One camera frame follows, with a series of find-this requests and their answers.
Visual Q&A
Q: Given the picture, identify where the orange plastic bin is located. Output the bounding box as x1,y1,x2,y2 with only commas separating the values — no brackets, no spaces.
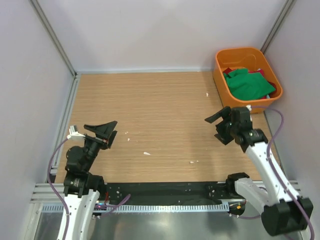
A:
212,47,284,114

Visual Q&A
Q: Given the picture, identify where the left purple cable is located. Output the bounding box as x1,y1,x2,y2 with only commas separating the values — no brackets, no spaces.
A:
46,137,132,240

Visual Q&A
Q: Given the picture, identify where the red t shirt in bin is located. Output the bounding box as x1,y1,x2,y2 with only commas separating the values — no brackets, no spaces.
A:
222,66,277,100

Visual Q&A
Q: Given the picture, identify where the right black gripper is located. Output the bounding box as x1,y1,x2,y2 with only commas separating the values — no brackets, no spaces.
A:
205,106,239,145

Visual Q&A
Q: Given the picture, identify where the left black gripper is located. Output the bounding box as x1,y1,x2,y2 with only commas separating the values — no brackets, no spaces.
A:
82,120,117,171

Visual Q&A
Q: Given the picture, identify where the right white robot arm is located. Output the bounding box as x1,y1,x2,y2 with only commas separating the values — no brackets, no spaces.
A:
205,105,315,240

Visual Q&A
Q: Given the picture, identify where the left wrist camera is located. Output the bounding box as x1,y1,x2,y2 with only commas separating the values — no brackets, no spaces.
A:
67,125,85,141

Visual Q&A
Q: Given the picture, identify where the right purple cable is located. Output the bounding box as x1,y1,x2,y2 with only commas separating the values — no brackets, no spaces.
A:
234,106,315,240

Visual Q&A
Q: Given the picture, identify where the purple cable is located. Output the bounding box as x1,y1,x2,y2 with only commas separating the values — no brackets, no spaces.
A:
234,106,315,240
46,137,132,240

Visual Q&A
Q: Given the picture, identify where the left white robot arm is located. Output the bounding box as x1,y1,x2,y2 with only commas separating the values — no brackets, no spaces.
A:
57,120,118,240

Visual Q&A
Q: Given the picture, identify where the green t shirt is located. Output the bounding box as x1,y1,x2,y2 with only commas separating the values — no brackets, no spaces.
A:
223,68,276,101

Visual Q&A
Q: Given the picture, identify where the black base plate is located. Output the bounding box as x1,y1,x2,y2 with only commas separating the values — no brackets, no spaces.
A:
99,181,245,206

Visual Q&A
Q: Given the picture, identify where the white slotted cable duct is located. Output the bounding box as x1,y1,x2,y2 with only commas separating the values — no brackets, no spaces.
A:
41,202,230,214

